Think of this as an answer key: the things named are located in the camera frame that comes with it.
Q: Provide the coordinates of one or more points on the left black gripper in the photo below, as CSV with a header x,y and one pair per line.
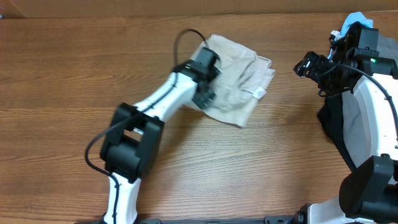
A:
x,y
201,97

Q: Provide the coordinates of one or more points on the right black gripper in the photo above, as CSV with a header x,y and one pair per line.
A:
x,y
318,61

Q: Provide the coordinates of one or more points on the beige shorts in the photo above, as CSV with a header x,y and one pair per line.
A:
x,y
242,83

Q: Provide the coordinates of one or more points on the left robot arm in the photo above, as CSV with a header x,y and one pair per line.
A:
x,y
131,145

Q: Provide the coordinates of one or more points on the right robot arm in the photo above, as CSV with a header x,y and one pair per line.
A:
x,y
368,194

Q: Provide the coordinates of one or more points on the black garment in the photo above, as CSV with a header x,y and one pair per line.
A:
x,y
331,118

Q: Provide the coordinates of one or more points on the grey shorts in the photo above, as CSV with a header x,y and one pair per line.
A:
x,y
369,127

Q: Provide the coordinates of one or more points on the light blue garment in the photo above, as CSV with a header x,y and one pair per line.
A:
x,y
353,20

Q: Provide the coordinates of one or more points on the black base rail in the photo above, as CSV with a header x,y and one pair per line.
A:
x,y
284,219

